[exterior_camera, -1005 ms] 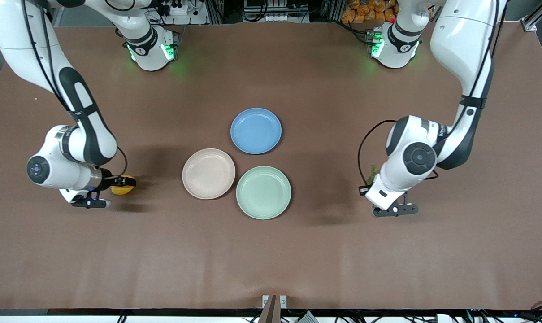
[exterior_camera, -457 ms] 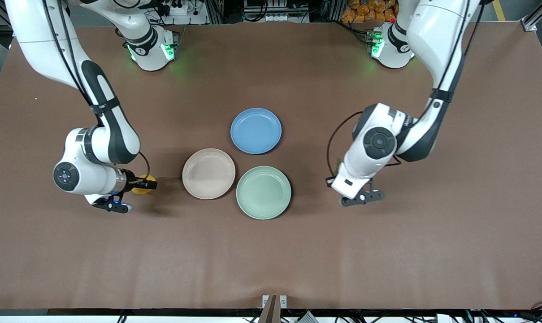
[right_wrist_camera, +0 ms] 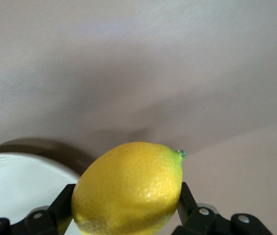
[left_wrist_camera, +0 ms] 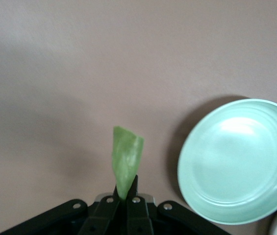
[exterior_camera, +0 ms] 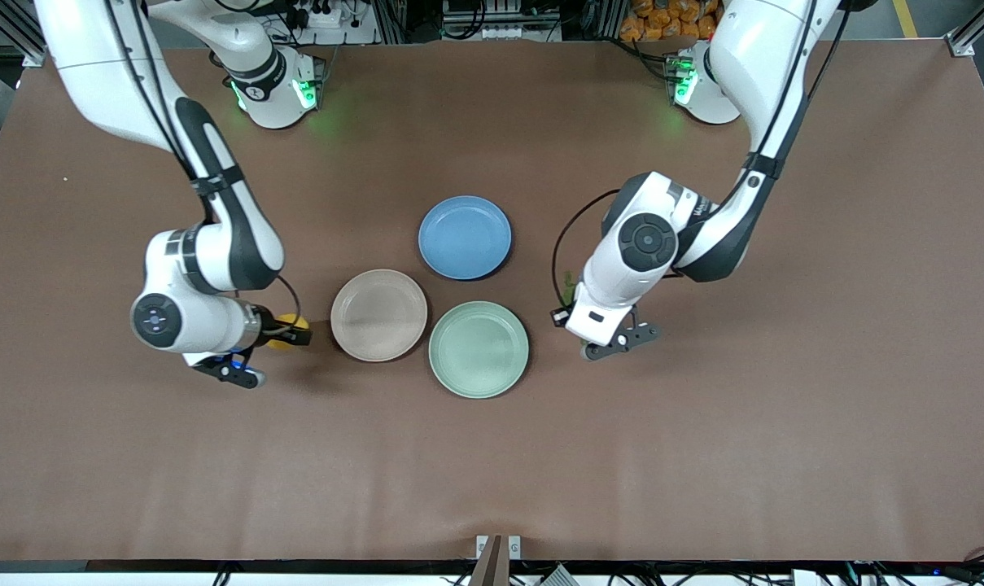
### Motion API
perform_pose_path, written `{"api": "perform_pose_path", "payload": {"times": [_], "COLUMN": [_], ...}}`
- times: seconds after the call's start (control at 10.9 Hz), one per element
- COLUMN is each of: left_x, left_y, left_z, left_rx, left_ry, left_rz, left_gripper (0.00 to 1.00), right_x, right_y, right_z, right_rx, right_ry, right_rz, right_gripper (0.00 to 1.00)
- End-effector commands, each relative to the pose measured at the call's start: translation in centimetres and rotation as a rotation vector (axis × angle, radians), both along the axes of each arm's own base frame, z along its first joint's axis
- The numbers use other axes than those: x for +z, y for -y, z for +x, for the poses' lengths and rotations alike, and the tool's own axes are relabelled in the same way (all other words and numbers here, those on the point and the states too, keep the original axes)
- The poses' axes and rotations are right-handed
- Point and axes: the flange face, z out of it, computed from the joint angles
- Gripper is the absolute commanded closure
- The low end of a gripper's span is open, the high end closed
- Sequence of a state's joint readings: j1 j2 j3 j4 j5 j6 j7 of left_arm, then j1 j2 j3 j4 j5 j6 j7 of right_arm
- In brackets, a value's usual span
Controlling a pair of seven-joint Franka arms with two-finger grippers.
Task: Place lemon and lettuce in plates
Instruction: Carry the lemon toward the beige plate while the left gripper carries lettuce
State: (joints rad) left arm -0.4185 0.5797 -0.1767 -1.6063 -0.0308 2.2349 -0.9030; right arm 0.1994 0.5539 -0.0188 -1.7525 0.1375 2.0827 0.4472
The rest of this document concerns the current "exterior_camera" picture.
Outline white power strip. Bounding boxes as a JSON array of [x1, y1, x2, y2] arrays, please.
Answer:
[[284, 0, 378, 46]]

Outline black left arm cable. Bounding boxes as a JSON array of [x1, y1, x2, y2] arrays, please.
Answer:
[[551, 0, 855, 312]]

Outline blue round plate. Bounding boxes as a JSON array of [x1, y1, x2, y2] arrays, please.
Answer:
[[418, 195, 513, 281]]

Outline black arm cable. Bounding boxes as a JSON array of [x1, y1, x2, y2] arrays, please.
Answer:
[[103, 0, 303, 320], [551, 0, 855, 312]]

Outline yellow lemon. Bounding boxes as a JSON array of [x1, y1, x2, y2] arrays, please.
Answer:
[[266, 313, 311, 351]]

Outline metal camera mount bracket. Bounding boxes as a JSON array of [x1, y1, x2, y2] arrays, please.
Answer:
[[469, 534, 523, 586]]

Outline pink round plate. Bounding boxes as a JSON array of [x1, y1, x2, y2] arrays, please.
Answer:
[[330, 269, 429, 363]]

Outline orange packets pile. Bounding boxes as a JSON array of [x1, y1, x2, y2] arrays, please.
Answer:
[[619, 0, 720, 43]]

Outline aluminium frame profile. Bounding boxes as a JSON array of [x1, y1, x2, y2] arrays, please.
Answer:
[[943, 0, 984, 58], [0, 0, 46, 68]]

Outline green round plate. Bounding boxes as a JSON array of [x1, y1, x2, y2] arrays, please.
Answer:
[[428, 300, 531, 400]]

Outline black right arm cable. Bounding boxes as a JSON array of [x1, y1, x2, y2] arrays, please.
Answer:
[[103, 0, 303, 320]]

